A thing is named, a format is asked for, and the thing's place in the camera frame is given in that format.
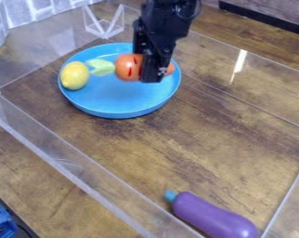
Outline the black baseboard strip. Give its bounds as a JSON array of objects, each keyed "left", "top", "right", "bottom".
[{"left": 220, "top": 0, "right": 299, "bottom": 34}]

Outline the purple toy eggplant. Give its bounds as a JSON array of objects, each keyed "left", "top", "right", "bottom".
[{"left": 165, "top": 190, "right": 259, "bottom": 238}]

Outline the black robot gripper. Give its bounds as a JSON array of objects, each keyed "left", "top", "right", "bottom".
[{"left": 132, "top": 0, "right": 200, "bottom": 83}]

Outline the blue device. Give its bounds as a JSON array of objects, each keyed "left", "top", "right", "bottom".
[{"left": 0, "top": 205, "right": 17, "bottom": 238}]

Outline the clear acrylic barrier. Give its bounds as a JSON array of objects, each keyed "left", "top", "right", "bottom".
[{"left": 0, "top": 91, "right": 204, "bottom": 238}]

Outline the orange toy carrot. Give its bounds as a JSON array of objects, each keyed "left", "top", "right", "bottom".
[{"left": 85, "top": 53, "right": 177, "bottom": 83}]

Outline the yellow toy lemon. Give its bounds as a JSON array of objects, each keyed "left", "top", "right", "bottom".
[{"left": 61, "top": 61, "right": 89, "bottom": 90}]

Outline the blue round tray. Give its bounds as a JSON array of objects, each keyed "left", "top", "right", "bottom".
[{"left": 58, "top": 43, "right": 181, "bottom": 119}]

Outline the white curtain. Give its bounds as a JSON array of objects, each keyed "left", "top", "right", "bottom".
[{"left": 0, "top": 0, "right": 102, "bottom": 47}]

